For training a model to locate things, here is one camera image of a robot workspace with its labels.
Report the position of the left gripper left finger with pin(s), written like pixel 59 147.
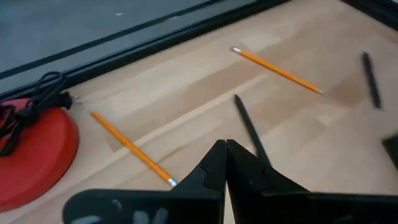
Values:
pixel 174 202

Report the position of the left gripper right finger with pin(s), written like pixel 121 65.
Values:
pixel 280 202

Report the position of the yellow pencil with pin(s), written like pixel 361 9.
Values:
pixel 276 70
pixel 133 149

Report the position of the black pen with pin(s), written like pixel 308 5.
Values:
pixel 371 81
pixel 248 127

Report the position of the black mesh desk organizer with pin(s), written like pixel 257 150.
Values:
pixel 392 152

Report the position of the red desk lamp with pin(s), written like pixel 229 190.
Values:
pixel 31 161

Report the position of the black aluminium table frame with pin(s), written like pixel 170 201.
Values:
pixel 124 58

